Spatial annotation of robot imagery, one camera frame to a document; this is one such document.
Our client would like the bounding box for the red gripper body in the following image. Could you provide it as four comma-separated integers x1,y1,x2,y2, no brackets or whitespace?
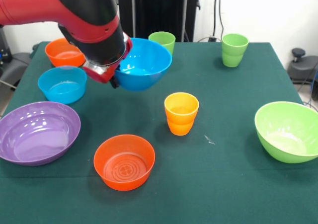
82,32,133,84

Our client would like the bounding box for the large blue bowl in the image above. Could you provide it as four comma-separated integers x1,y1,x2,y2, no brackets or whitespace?
114,37,172,92

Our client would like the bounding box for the orange-yellow stepped cup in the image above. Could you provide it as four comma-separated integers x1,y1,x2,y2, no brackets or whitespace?
163,92,200,136

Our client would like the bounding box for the orange bowl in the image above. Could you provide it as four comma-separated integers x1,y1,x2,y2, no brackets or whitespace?
44,37,86,68
93,134,156,192

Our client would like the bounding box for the small blue bowl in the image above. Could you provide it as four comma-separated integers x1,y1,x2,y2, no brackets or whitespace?
37,65,87,104

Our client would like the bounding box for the grey stand base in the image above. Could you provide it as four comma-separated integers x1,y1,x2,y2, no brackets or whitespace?
0,52,33,88
287,47,318,85

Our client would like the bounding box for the purple bowl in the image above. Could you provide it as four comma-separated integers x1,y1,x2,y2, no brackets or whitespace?
0,101,81,167

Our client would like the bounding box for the black device with blue light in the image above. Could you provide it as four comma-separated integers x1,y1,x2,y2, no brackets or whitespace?
0,25,13,63

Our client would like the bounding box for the green stepped cup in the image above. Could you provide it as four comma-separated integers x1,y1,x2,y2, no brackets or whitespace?
221,33,249,68

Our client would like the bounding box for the dark green tablecloth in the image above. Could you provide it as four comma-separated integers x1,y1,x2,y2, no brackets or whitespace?
0,41,318,224

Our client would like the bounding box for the large green bowl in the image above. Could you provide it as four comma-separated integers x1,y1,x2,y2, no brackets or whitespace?
254,101,318,164

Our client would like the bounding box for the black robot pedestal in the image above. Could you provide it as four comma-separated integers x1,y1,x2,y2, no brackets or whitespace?
114,0,201,43

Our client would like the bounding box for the black cable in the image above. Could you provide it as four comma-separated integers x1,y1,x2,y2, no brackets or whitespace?
215,0,225,41

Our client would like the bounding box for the blue cable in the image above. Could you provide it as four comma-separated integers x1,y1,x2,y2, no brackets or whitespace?
304,70,318,105

